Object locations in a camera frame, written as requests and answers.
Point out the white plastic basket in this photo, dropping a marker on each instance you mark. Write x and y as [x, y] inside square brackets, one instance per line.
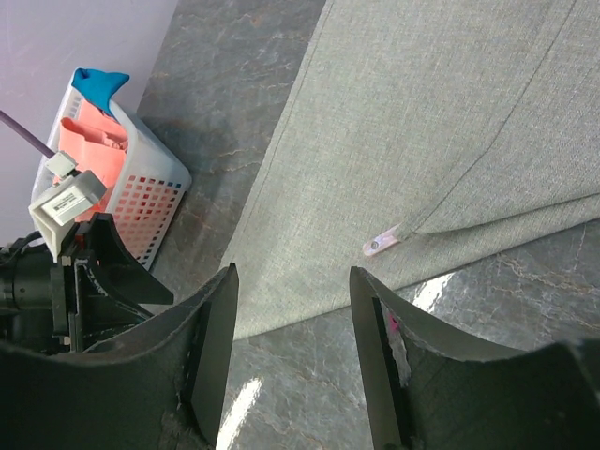
[150, 186]

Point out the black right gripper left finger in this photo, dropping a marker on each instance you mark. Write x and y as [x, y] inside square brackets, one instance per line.
[159, 385]

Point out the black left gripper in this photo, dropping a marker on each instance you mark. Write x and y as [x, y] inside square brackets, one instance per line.
[52, 306]

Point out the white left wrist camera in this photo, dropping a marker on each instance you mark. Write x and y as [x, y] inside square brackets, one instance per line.
[55, 210]

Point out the grey cloth napkin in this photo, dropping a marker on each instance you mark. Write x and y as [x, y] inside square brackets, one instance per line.
[472, 125]

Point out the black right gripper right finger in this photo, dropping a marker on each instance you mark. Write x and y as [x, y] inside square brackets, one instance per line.
[430, 385]

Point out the orange cloth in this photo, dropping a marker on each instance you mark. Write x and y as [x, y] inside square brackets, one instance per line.
[99, 144]

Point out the blue cloth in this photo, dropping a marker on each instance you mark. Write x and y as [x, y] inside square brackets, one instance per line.
[98, 87]

